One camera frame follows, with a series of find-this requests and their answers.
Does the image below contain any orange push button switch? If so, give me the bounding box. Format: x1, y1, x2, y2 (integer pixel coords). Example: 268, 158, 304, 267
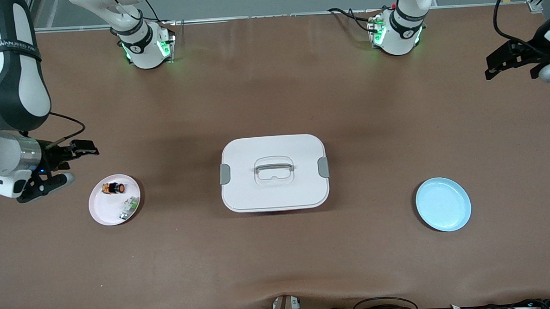
101, 181, 126, 195

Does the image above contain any pink round plate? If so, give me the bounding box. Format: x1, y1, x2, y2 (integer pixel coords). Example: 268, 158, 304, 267
87, 173, 142, 227

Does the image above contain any small green white component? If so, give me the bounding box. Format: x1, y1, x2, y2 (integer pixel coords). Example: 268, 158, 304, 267
118, 196, 141, 221

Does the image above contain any light blue round plate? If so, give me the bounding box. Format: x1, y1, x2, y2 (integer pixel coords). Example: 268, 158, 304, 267
415, 176, 473, 234

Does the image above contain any white lidded storage box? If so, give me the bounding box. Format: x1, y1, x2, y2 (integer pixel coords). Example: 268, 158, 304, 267
217, 133, 332, 214

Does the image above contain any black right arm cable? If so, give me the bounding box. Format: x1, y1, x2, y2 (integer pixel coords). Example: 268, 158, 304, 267
45, 110, 88, 149

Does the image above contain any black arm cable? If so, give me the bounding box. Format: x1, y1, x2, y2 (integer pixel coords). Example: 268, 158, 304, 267
45, 110, 88, 149
492, 0, 543, 48

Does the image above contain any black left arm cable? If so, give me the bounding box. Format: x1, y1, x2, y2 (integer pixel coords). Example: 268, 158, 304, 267
492, 0, 543, 48

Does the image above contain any black base cable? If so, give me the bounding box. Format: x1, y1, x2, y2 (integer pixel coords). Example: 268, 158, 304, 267
327, 5, 379, 36
142, 0, 161, 24

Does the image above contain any black cable bundle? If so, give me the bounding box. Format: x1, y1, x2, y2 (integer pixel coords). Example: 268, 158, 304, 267
448, 297, 550, 309

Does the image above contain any black looped cable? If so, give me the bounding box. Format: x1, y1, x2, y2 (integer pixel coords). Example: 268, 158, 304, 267
352, 296, 420, 309

